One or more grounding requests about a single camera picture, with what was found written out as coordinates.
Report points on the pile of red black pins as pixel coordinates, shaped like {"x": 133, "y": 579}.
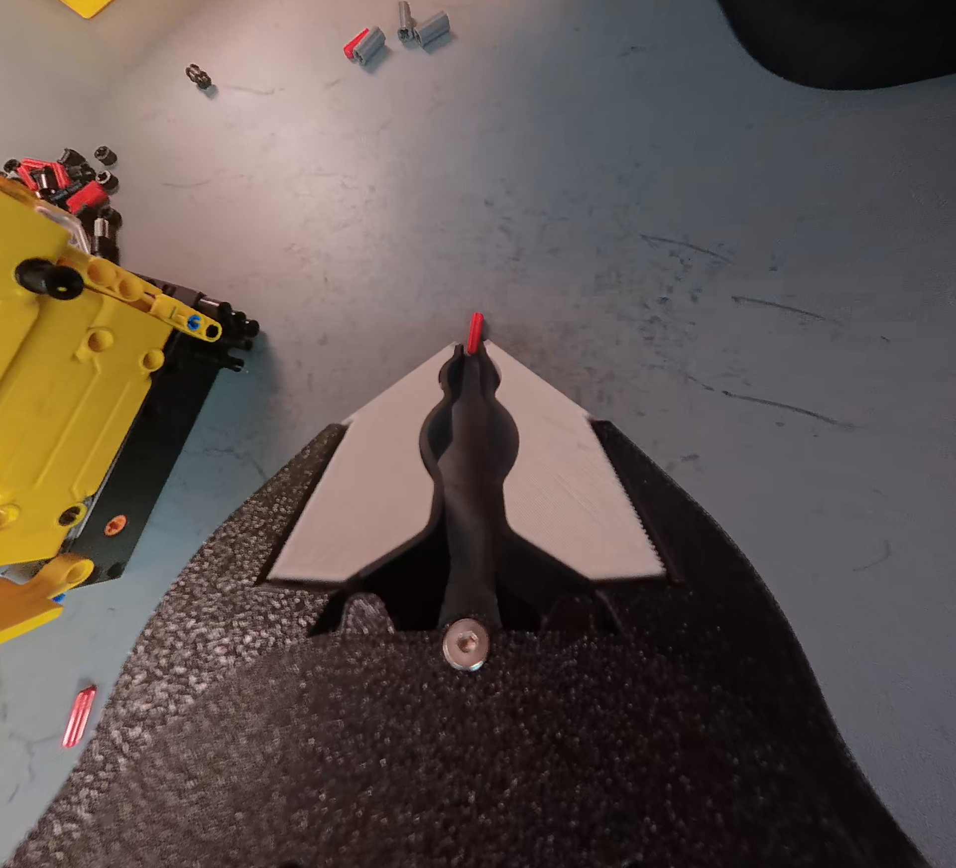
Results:
{"x": 67, "y": 181}

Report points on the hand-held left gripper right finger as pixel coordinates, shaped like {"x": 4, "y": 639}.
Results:
{"x": 575, "y": 509}

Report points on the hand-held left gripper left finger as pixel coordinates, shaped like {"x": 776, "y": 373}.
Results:
{"x": 358, "y": 509}

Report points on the black lego pin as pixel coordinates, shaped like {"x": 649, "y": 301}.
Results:
{"x": 198, "y": 75}

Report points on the yellow lego vehicle model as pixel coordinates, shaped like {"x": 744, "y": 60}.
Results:
{"x": 60, "y": 397}

